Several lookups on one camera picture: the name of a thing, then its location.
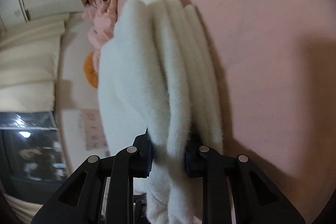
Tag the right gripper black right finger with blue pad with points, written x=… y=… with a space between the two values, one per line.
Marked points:
x=236 y=190

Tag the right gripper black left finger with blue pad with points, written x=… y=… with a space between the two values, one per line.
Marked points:
x=101 y=190

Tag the white fluffy cardigan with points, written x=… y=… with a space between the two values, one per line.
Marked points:
x=156 y=76

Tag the dark window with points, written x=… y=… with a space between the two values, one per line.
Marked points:
x=32 y=162

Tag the patterned paper storage box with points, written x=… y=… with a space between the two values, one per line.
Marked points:
x=92 y=129

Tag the orange plush pumpkin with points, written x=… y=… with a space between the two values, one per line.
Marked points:
x=89 y=71

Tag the cream curtain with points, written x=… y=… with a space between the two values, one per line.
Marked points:
x=30 y=55

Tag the pink bed sheet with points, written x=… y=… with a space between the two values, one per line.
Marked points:
x=275 y=65

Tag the pink crumpled duvet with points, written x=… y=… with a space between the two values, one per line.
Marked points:
x=102 y=16

